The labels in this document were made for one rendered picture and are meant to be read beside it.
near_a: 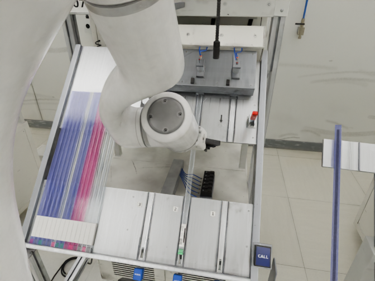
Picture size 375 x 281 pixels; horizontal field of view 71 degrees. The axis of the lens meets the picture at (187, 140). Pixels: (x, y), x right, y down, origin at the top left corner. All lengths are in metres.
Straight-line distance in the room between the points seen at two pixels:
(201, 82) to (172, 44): 0.53
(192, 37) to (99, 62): 0.36
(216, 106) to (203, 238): 0.41
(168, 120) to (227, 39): 0.53
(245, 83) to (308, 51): 1.70
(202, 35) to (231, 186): 0.65
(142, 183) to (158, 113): 0.82
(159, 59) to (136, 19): 0.06
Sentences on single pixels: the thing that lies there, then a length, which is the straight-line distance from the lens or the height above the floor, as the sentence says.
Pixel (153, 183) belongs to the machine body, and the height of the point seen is 0.62.
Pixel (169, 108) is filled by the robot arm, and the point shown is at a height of 1.22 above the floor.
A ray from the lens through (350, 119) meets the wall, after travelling 2.82.
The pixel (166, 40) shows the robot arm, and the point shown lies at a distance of 0.31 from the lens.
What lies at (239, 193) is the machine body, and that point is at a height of 0.62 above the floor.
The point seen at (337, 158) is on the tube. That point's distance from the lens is 0.72.
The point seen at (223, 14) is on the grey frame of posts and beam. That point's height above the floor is 1.32.
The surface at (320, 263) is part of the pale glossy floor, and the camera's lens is 1.86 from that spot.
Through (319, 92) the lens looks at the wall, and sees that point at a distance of 2.63.
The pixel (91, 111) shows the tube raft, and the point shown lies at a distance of 0.95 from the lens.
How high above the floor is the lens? 1.38
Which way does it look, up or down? 30 degrees down
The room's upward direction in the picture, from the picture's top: straight up
